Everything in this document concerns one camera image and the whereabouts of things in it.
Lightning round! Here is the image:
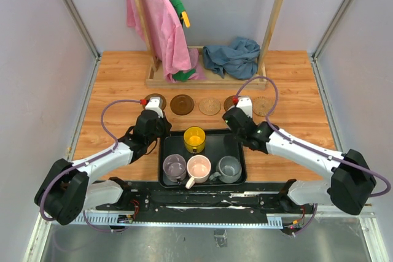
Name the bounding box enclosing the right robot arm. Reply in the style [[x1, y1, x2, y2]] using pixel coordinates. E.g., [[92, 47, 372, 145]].
[[223, 107, 376, 215]]

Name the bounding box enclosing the purple cable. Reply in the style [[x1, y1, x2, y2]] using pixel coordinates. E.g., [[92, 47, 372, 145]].
[[38, 98, 147, 222], [233, 75, 392, 198]]

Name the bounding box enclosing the pink mug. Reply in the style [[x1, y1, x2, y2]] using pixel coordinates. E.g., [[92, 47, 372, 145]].
[[185, 155, 211, 189]]

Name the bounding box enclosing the woven rattan coaster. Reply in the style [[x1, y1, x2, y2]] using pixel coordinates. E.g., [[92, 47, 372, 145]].
[[252, 96, 274, 117], [199, 98, 221, 116]]

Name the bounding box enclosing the yellow cup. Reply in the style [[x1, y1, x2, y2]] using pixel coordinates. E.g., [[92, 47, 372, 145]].
[[183, 126, 206, 155]]

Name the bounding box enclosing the left woven rattan coaster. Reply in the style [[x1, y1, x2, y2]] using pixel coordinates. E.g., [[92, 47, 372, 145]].
[[199, 98, 221, 116]]

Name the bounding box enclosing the pink shirt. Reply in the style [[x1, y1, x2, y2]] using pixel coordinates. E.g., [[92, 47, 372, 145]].
[[142, 0, 206, 83]]

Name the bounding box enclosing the right woven rattan coaster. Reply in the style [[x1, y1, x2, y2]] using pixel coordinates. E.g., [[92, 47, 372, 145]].
[[252, 96, 274, 117]]

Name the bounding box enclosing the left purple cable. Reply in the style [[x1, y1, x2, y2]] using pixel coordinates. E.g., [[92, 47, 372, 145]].
[[38, 98, 147, 222]]

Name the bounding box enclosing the green cloth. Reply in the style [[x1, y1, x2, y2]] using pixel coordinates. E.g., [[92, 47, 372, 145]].
[[172, 69, 196, 82]]

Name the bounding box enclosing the wooden clothes rack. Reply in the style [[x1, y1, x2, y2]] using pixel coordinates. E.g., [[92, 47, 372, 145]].
[[134, 0, 283, 90]]

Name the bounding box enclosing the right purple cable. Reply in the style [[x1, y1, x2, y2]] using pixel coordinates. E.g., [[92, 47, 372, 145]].
[[233, 75, 392, 198]]

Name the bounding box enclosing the purple cup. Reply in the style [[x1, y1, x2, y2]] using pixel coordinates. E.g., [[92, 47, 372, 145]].
[[162, 154, 187, 185]]

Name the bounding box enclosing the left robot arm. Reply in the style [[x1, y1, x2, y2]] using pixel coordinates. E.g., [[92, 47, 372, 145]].
[[34, 109, 171, 225]]

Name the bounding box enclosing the black plastic tray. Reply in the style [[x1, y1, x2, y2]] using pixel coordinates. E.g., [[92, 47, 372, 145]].
[[158, 129, 247, 190]]

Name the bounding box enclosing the brown wooden saucer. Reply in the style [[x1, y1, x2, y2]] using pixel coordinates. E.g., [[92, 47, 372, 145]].
[[170, 94, 194, 115], [224, 95, 238, 112], [145, 93, 166, 110]]

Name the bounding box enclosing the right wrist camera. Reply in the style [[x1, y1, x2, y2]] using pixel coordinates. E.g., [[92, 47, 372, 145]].
[[236, 96, 253, 118]]

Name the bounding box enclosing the grey mug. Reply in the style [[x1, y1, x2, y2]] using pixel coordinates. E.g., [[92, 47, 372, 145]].
[[209, 156, 242, 184]]

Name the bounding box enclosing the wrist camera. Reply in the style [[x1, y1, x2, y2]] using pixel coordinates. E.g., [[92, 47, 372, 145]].
[[145, 97, 164, 118], [236, 96, 253, 118]]

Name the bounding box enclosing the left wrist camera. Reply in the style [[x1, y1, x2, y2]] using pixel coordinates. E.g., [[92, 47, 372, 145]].
[[145, 97, 164, 118]]

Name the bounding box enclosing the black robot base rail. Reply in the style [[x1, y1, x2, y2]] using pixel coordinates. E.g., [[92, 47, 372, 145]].
[[86, 182, 314, 229]]

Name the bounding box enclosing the blue crumpled cloth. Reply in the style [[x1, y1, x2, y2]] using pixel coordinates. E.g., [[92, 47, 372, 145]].
[[202, 37, 260, 80]]

